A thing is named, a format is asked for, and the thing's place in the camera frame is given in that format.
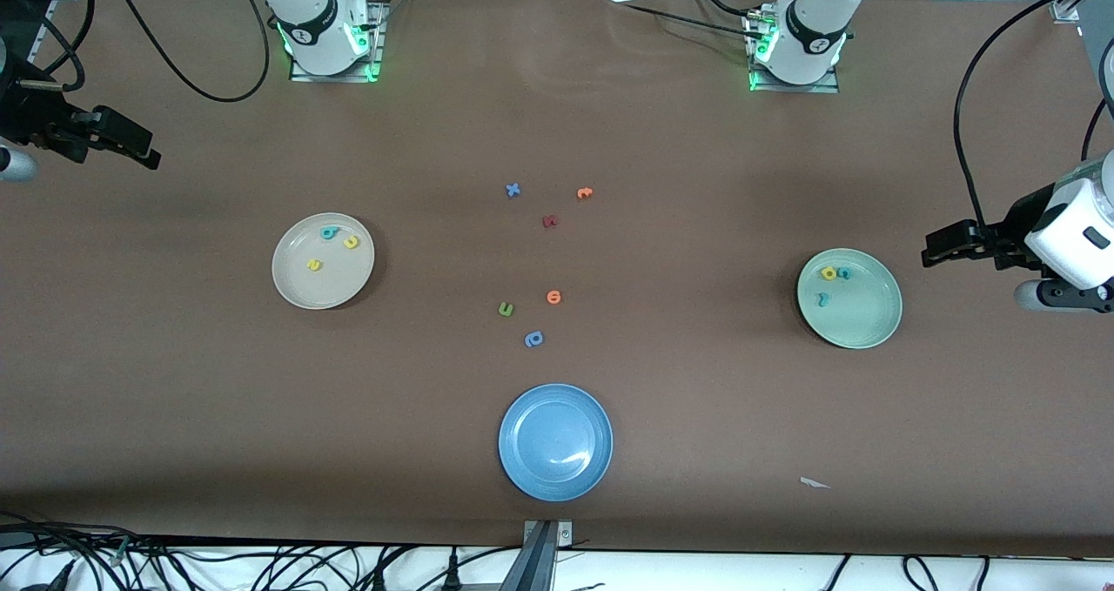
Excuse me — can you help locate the pale green round plate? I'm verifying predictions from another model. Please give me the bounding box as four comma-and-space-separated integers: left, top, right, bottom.
796, 248, 903, 350

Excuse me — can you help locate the beige brown round plate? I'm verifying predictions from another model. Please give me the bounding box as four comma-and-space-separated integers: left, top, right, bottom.
272, 212, 376, 311

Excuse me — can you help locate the blue round plate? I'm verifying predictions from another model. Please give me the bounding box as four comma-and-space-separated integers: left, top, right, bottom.
498, 384, 614, 502

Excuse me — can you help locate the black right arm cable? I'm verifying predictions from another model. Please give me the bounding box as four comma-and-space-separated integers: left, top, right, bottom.
0, 0, 271, 104

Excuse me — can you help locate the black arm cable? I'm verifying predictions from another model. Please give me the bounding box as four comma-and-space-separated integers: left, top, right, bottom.
0, 0, 271, 104
953, 0, 1114, 231

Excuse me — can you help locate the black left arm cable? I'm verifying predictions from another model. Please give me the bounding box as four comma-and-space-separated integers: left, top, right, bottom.
953, 0, 1114, 231

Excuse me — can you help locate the black table cable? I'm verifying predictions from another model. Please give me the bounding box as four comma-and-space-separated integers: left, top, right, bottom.
692, 0, 767, 19
622, 3, 760, 40

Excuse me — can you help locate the grey metal table bracket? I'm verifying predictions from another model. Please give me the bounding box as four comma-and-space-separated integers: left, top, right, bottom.
500, 520, 574, 591

